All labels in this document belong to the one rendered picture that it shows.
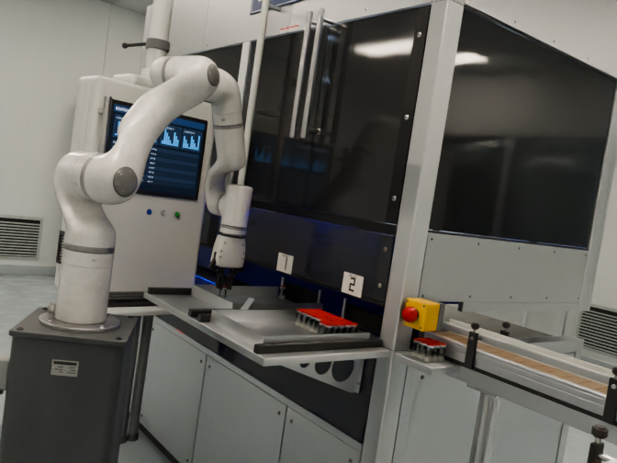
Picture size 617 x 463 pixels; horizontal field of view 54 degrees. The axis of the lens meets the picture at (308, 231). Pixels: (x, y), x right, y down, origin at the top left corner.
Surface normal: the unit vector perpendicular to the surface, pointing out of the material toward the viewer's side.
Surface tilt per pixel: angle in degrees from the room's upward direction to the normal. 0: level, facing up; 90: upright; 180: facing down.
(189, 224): 90
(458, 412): 90
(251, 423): 90
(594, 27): 90
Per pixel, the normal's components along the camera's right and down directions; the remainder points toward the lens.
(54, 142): 0.60, 0.14
